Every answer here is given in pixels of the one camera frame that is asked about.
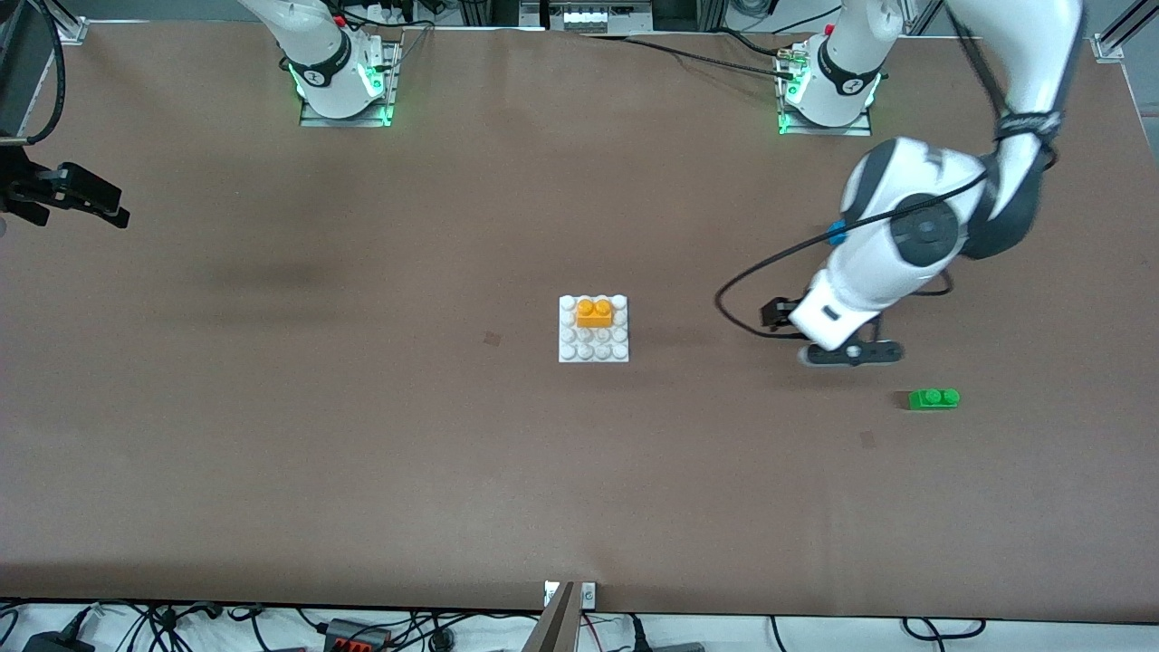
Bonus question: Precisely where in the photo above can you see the white studded base plate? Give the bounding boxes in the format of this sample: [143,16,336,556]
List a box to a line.
[558,294,631,364]

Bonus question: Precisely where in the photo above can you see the grey power strip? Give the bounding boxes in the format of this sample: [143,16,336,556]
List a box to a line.
[548,0,655,35]

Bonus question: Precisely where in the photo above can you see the black power adapter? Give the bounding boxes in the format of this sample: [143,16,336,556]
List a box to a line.
[23,631,96,652]

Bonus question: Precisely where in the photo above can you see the black box orange terminals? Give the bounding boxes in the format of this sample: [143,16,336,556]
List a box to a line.
[321,618,392,652]

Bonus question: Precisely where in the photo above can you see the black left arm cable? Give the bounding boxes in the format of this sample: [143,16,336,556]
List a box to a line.
[714,0,1060,338]

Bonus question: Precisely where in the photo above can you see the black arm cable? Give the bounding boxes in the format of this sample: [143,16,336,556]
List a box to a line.
[714,0,1060,338]
[27,0,66,144]

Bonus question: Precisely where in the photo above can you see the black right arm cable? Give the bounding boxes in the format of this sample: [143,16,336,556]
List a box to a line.
[27,0,66,144]

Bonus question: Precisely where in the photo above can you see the aluminium frame profile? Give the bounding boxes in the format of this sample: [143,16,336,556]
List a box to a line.
[1091,0,1159,62]
[25,0,90,44]

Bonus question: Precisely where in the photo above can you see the long black table cable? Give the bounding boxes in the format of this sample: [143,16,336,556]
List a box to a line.
[579,32,798,81]

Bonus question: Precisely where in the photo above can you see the short black table cable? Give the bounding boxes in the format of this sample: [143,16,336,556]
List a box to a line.
[715,29,790,58]

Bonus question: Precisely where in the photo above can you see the black looped floor cable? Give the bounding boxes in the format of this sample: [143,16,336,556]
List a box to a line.
[901,618,988,646]

